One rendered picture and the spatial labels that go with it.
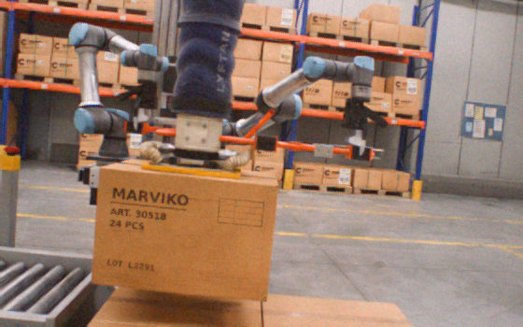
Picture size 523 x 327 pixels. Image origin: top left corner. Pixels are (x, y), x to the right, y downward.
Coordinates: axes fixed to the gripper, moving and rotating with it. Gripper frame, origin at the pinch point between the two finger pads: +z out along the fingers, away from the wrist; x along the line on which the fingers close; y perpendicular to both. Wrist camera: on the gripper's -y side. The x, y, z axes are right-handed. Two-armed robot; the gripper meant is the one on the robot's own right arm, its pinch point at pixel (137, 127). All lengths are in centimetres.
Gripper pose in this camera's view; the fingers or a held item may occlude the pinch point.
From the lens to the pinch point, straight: 205.1
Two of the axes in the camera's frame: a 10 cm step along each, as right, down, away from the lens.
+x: -0.2, -0.7, 10.0
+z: -0.9, 9.9, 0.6
